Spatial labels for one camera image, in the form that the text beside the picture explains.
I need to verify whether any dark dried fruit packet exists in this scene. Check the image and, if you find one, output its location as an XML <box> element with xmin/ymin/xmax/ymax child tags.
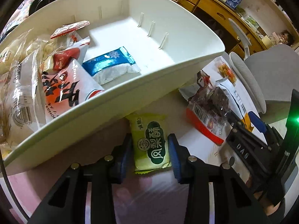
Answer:
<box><xmin>186</xmin><ymin>87</ymin><xmax>229</xmax><ymax>146</ymax></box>

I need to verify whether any orange fried twist packet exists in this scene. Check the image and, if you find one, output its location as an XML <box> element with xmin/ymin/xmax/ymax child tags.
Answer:
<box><xmin>215</xmin><ymin>58</ymin><xmax>237</xmax><ymax>85</ymax></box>

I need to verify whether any green pineapple cake packet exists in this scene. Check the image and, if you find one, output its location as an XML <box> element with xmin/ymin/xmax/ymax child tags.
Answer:
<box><xmin>126</xmin><ymin>113</ymin><xmax>171</xmax><ymax>175</ymax></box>

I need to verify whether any yellow puffed snack bag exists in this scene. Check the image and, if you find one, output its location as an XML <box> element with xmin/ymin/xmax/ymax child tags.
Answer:
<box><xmin>1</xmin><ymin>30</ymin><xmax>46</xmax><ymax>146</ymax></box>

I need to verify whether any red white snack packet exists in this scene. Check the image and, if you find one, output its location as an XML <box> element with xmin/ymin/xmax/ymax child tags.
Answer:
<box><xmin>40</xmin><ymin>31</ymin><xmax>104</xmax><ymax>123</ymax></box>

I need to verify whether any blue white candy packet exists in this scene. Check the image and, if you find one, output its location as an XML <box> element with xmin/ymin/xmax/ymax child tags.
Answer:
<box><xmin>82</xmin><ymin>46</ymin><xmax>140</xmax><ymax>85</ymax></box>

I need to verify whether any red cookie packet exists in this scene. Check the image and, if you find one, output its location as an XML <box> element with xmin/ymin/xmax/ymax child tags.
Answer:
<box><xmin>50</xmin><ymin>20</ymin><xmax>90</xmax><ymax>39</ymax></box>

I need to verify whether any white orange snack bar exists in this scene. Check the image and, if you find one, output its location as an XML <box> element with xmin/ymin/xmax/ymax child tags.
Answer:
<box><xmin>216</xmin><ymin>78</ymin><xmax>265</xmax><ymax>142</ymax></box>

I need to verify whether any brown white snack packet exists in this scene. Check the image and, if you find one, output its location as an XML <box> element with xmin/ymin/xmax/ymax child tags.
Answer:
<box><xmin>178</xmin><ymin>70</ymin><xmax>213</xmax><ymax>102</ymax></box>

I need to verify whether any person's right hand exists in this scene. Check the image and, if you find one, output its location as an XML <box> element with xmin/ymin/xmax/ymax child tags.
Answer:
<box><xmin>247</xmin><ymin>176</ymin><xmax>286</xmax><ymax>216</ymax></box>

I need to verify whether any cartoon printed table cloth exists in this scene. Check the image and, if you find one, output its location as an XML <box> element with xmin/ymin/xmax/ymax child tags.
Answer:
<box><xmin>0</xmin><ymin>56</ymin><xmax>269</xmax><ymax>224</ymax></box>

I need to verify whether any grey office chair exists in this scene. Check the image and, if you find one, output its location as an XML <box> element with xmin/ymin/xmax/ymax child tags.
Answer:
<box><xmin>229</xmin><ymin>19</ymin><xmax>298</xmax><ymax>123</ymax></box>

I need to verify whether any doll on desk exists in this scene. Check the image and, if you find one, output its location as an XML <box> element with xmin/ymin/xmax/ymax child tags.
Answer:
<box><xmin>278</xmin><ymin>30</ymin><xmax>295</xmax><ymax>46</ymax></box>

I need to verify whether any white plastic storage tray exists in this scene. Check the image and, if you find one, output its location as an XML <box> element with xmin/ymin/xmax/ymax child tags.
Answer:
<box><xmin>1</xmin><ymin>0</ymin><xmax>225</xmax><ymax>175</ymax></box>

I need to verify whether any wooden desk with drawers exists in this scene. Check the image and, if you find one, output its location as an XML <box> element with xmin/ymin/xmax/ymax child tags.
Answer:
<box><xmin>173</xmin><ymin>0</ymin><xmax>266</xmax><ymax>58</ymax></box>

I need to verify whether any black handbag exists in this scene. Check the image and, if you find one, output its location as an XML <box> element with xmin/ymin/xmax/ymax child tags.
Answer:
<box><xmin>28</xmin><ymin>0</ymin><xmax>56</xmax><ymax>16</ymax></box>

